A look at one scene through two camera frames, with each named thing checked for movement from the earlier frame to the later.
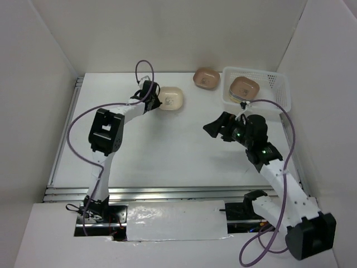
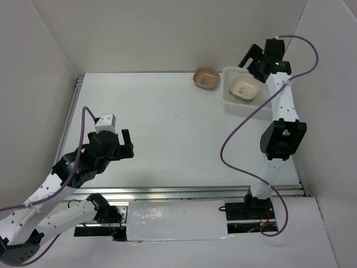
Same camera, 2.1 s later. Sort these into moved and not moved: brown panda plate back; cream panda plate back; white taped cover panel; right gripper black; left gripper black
Moved: cream panda plate back; right gripper black; left gripper black
Not moved: white taped cover panel; brown panda plate back
